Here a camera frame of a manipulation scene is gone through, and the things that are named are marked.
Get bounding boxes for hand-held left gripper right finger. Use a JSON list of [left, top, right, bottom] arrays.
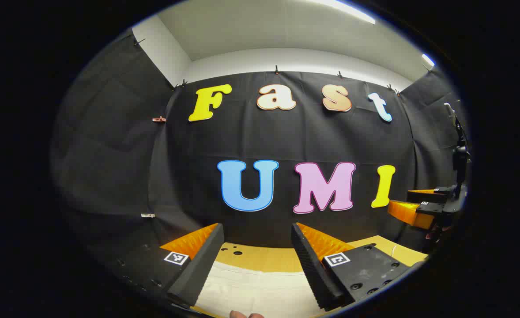
[[291, 222, 425, 312]]

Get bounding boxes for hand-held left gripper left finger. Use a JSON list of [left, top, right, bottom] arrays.
[[103, 223, 225, 307]]

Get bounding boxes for white jeans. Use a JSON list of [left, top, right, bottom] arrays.
[[196, 261, 327, 318]]

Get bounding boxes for long ceiling light strip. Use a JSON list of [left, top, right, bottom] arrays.
[[313, 0, 375, 25]]

